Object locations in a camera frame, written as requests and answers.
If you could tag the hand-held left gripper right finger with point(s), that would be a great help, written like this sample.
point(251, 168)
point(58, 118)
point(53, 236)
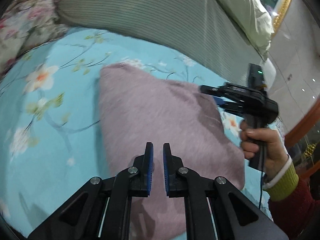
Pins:
point(166, 172)

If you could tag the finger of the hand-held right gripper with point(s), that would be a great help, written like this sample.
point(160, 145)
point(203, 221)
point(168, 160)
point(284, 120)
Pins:
point(212, 89)
point(227, 106)

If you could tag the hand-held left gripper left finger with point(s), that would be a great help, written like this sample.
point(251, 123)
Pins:
point(150, 172)

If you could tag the pink knit sweater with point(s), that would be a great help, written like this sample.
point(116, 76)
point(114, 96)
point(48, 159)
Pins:
point(160, 120)

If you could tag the person's right forearm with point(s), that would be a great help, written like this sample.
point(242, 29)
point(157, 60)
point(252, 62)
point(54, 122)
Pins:
point(295, 202)

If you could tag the person's right hand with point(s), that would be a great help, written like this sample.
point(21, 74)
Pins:
point(271, 145)

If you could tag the light green pillow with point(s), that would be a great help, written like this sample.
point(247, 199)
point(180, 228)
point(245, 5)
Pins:
point(245, 10)

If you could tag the green striped cushion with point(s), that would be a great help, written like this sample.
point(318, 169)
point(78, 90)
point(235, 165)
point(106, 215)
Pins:
point(155, 12)

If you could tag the blue floral bedsheet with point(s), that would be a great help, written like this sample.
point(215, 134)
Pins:
point(50, 130)

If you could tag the pink floral quilt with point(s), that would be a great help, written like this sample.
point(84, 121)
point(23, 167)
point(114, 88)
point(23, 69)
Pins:
point(22, 27)

